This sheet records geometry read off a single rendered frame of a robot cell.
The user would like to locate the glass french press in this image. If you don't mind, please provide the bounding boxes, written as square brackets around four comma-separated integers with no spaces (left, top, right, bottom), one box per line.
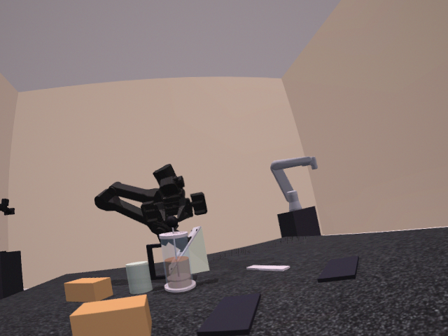
[146,216,196,293]

